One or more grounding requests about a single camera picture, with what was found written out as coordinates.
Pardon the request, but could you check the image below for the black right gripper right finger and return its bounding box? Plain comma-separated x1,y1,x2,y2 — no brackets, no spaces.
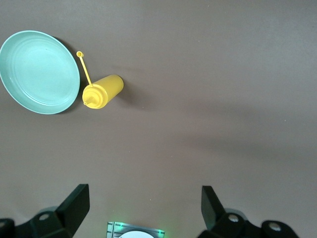
198,185,300,238

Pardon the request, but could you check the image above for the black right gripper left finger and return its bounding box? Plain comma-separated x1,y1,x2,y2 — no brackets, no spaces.
0,183,90,238

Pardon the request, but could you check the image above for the yellow mustard squeeze bottle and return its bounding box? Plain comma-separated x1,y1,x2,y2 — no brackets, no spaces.
76,51,124,110

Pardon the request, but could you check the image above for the mint green plate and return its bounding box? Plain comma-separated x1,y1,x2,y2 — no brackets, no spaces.
0,30,81,115

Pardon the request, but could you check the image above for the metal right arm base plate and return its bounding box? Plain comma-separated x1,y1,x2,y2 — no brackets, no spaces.
107,221,165,238

